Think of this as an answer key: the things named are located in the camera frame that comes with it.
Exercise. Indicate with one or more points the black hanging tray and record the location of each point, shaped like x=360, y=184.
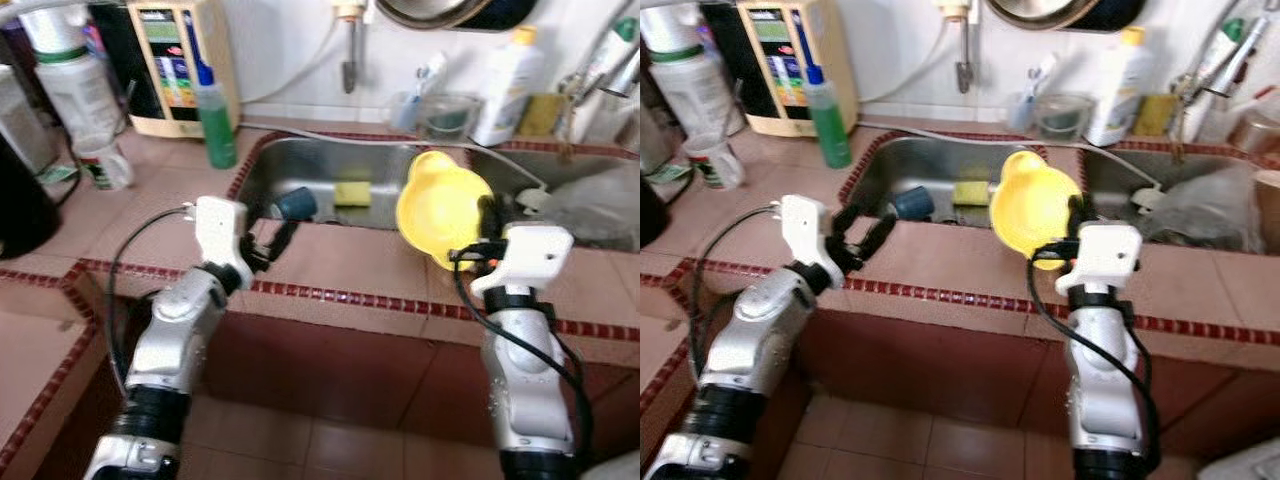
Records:
x=505, y=12
x=1120, y=12

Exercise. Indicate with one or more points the chrome kitchen faucet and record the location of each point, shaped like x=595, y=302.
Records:
x=1240, y=60
x=620, y=75

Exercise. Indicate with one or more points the clear plastic bag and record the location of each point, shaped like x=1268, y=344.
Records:
x=1200, y=215
x=595, y=215

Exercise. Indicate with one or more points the white printed mug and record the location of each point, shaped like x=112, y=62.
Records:
x=105, y=165
x=715, y=165

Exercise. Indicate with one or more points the blue rabbit mug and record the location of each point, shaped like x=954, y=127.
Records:
x=913, y=204
x=297, y=204

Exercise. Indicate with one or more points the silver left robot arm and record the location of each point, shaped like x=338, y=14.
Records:
x=170, y=340
x=755, y=340

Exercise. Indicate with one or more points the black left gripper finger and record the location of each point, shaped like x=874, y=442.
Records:
x=848, y=224
x=880, y=238
x=251, y=228
x=283, y=240

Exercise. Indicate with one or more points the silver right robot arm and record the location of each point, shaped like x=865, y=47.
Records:
x=1105, y=390
x=525, y=390

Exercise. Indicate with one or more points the green liquid bottle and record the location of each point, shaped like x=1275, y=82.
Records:
x=217, y=135
x=830, y=135

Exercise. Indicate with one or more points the white bottle green cap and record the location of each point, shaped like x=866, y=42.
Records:
x=625, y=30
x=1232, y=30

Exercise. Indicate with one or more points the large white plastic bottle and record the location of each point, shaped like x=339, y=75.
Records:
x=705, y=100
x=85, y=100

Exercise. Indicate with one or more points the flat yellow sponge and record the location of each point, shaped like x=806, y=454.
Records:
x=352, y=194
x=971, y=193

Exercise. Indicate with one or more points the metal spoon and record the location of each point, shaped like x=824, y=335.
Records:
x=124, y=110

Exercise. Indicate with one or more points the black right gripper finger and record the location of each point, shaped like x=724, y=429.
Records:
x=491, y=220
x=1078, y=220

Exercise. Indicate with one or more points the beige tap wall fitting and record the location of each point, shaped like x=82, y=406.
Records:
x=352, y=10
x=965, y=10

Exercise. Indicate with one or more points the green paper slip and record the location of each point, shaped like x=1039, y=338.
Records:
x=58, y=173
x=667, y=173

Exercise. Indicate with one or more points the clear plastic container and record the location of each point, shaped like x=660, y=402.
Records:
x=1063, y=120
x=450, y=120

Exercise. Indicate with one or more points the clear toothbrush cup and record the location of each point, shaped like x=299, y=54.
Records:
x=405, y=115
x=1020, y=115

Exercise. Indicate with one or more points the hanging steel pan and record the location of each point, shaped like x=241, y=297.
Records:
x=1040, y=10
x=430, y=10

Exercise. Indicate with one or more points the chrome wall tap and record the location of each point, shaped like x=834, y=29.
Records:
x=965, y=65
x=350, y=65

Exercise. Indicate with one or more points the black appliance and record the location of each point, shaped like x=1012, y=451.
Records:
x=20, y=215
x=648, y=215

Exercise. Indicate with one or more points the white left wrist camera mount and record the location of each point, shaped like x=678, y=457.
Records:
x=808, y=230
x=218, y=230

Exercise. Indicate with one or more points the grey lidded container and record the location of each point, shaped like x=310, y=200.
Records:
x=652, y=140
x=25, y=130

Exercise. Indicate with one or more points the tall yellow sponge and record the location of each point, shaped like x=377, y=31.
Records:
x=540, y=115
x=1155, y=115

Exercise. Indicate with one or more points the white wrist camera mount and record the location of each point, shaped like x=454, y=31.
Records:
x=218, y=230
x=1105, y=255
x=530, y=255
x=808, y=230

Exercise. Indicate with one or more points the steel cup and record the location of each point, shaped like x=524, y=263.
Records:
x=1255, y=135

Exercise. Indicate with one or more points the yellow plastic bowl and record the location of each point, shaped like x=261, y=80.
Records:
x=1030, y=210
x=440, y=210

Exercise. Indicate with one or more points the white detergent bottle yellow cap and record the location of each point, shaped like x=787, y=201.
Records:
x=505, y=95
x=1118, y=95

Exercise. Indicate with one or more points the brown base cabinet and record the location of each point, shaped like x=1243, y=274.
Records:
x=950, y=370
x=350, y=370

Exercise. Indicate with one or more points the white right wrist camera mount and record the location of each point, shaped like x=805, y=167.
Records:
x=530, y=255
x=1105, y=255

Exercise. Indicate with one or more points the beige water ioniser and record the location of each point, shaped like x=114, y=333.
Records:
x=215, y=60
x=835, y=60

